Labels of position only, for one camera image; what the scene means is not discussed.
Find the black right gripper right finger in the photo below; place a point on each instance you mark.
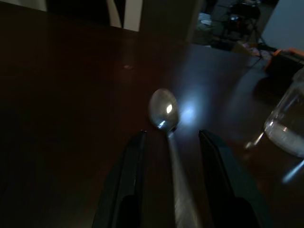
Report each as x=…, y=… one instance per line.
x=221, y=171

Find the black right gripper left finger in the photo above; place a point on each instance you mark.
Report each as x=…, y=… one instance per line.
x=129, y=171

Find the silver metal spoon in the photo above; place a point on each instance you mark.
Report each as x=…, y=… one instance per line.
x=164, y=107

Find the clear drinking glass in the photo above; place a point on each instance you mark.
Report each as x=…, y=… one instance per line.
x=286, y=123

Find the black tripod stand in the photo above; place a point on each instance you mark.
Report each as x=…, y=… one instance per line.
x=240, y=21

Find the white cabinet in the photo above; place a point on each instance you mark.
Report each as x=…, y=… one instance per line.
x=285, y=21

